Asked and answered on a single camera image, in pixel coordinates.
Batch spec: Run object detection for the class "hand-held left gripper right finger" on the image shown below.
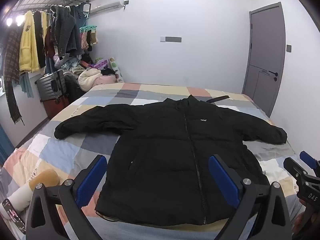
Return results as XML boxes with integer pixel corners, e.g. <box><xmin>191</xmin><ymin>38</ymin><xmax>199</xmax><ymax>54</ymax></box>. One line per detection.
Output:
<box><xmin>208</xmin><ymin>154</ymin><xmax>292</xmax><ymax>240</ymax></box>

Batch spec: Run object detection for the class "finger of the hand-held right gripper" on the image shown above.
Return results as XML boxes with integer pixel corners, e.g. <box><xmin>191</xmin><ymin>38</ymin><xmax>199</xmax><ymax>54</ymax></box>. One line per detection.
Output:
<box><xmin>283</xmin><ymin>157</ymin><xmax>308</xmax><ymax>180</ymax></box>
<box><xmin>299</xmin><ymin>151</ymin><xmax>320</xmax><ymax>175</ymax></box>

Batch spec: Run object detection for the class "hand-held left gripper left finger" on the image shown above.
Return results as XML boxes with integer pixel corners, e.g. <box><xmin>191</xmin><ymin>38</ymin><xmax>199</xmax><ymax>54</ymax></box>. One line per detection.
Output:
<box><xmin>26</xmin><ymin>154</ymin><xmax>108</xmax><ymax>240</ymax></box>

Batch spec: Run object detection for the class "black puffer jacket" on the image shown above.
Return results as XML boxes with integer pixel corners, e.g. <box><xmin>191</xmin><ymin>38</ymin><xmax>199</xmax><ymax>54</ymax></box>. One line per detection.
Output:
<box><xmin>54</xmin><ymin>94</ymin><xmax>287</xmax><ymax>226</ymax></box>

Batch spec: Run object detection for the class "person's right hand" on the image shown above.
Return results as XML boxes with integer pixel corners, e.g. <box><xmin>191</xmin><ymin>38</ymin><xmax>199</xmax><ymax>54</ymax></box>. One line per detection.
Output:
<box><xmin>292</xmin><ymin>211</ymin><xmax>307</xmax><ymax>234</ymax></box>

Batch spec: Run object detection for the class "patchwork bed blanket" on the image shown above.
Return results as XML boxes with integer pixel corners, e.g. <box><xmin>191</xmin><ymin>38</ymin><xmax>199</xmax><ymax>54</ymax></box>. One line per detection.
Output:
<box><xmin>0</xmin><ymin>82</ymin><xmax>310</xmax><ymax>240</ymax></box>

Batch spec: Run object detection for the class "black belt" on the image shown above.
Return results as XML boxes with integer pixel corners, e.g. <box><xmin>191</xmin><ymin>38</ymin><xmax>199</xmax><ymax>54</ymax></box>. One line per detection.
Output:
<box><xmin>207</xmin><ymin>95</ymin><xmax>230</xmax><ymax>103</ymax></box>

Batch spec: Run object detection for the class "smartphone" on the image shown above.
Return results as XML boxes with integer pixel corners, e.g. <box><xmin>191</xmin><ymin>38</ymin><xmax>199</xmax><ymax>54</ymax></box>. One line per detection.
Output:
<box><xmin>1</xmin><ymin>198</ymin><xmax>27</xmax><ymax>235</ymax></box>

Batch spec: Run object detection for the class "black bag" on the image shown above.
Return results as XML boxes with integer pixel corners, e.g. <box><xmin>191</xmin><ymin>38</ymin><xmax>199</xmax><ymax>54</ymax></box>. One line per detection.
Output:
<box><xmin>64</xmin><ymin>72</ymin><xmax>85</xmax><ymax>103</ymax></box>

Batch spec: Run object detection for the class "grey suitcase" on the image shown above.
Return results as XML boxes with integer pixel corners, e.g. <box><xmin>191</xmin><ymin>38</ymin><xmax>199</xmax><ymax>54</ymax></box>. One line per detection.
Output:
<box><xmin>36</xmin><ymin>70</ymin><xmax>66</xmax><ymax>117</ymax></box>

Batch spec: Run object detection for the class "cream fleece garment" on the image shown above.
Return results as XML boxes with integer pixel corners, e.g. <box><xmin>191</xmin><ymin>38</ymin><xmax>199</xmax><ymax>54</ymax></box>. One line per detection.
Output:
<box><xmin>78</xmin><ymin>69</ymin><xmax>103</xmax><ymax>92</ymax></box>

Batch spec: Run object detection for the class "pink cloth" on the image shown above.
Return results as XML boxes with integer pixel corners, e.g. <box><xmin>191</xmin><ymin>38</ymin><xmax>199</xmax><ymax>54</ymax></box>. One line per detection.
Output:
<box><xmin>96</xmin><ymin>76</ymin><xmax>117</xmax><ymax>85</ymax></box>

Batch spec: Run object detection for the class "polka dot pillow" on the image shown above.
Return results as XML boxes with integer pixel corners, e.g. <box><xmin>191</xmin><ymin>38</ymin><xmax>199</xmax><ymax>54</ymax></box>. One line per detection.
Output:
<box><xmin>109</xmin><ymin>57</ymin><xmax>124</xmax><ymax>83</ymax></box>

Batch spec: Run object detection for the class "teal hanging cloth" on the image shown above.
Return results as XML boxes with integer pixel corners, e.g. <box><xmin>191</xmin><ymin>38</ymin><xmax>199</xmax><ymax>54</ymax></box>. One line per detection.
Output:
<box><xmin>20</xmin><ymin>72</ymin><xmax>34</xmax><ymax>99</ymax></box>

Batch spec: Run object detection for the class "purple package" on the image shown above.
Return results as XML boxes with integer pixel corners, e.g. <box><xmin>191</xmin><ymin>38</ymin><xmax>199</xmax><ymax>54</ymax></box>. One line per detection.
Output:
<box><xmin>94</xmin><ymin>59</ymin><xmax>108</xmax><ymax>70</ymax></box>

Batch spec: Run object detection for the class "grey door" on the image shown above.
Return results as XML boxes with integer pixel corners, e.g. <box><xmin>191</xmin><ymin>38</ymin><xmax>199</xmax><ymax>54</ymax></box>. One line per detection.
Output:
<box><xmin>241</xmin><ymin>2</ymin><xmax>286</xmax><ymax>118</ymax></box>

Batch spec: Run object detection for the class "dark red hanging garment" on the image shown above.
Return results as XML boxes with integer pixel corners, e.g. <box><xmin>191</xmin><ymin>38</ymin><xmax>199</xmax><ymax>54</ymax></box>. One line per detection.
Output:
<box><xmin>44</xmin><ymin>27</ymin><xmax>56</xmax><ymax>57</ymax></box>

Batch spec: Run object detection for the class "teal clip hanger with socks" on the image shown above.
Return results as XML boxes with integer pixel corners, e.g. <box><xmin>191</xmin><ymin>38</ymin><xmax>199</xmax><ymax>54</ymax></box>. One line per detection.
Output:
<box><xmin>79</xmin><ymin>26</ymin><xmax>98</xmax><ymax>53</ymax></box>

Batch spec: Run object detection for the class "brown plaid scarf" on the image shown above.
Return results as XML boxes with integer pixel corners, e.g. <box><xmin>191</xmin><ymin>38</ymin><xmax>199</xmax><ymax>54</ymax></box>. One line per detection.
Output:
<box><xmin>2</xmin><ymin>26</ymin><xmax>25</xmax><ymax>125</ymax></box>

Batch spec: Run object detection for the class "black hanging garment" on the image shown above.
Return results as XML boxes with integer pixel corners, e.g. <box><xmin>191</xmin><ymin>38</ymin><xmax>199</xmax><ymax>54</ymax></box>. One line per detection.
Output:
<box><xmin>34</xmin><ymin>11</ymin><xmax>47</xmax><ymax>69</ymax></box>

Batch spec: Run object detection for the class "yellow fleece jacket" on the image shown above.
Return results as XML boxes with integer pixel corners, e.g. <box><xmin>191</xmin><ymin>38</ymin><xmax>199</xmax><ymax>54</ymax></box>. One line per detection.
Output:
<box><xmin>19</xmin><ymin>10</ymin><xmax>40</xmax><ymax>73</ymax></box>

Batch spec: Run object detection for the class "dark grey coat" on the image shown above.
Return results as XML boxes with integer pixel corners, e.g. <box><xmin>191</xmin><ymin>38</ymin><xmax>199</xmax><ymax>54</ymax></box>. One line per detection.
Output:
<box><xmin>52</xmin><ymin>5</ymin><xmax>83</xmax><ymax>55</ymax></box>

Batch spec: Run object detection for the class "white air conditioner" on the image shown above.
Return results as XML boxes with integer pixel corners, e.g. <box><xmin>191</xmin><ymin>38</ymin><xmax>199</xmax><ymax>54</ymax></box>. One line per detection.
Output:
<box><xmin>89</xmin><ymin>0</ymin><xmax>125</xmax><ymax>14</ymax></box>

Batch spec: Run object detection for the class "grey white wall panel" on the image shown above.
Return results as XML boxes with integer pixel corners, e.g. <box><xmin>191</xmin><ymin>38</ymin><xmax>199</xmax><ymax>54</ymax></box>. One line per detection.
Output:
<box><xmin>160</xmin><ymin>36</ymin><xmax>182</xmax><ymax>43</ymax></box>

